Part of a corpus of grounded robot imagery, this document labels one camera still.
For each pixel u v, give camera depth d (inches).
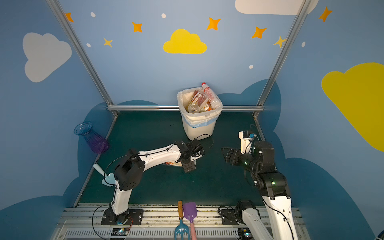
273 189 16.5
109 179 34.3
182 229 27.7
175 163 34.8
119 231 28.2
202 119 32.5
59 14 27.8
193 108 32.4
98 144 37.5
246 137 22.3
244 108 47.1
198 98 33.7
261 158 18.1
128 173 19.7
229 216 29.4
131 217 29.0
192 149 28.1
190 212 30.3
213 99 34.2
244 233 28.3
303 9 27.6
